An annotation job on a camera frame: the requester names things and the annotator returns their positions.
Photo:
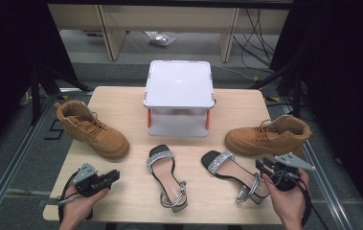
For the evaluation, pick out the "clear plastic bag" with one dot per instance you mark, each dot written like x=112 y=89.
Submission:
x=162 y=39

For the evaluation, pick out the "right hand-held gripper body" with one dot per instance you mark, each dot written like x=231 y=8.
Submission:
x=286 y=174

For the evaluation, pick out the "tan lace-up boot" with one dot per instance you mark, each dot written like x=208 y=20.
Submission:
x=249 y=141
x=106 y=141

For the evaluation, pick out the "aluminium floor rail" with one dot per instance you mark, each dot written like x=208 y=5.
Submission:
x=326 y=191
x=13 y=163

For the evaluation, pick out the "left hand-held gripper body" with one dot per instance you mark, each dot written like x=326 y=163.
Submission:
x=86 y=182

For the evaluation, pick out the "person's left hand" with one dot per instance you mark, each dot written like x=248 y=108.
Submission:
x=80 y=204

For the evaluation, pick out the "person's right hand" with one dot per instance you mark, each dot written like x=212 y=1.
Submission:
x=286 y=201

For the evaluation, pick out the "black metal stand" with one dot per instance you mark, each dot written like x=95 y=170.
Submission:
x=295 y=86
x=36 y=92

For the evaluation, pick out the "black curtain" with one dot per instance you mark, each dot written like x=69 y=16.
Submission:
x=6 y=64
x=345 y=80

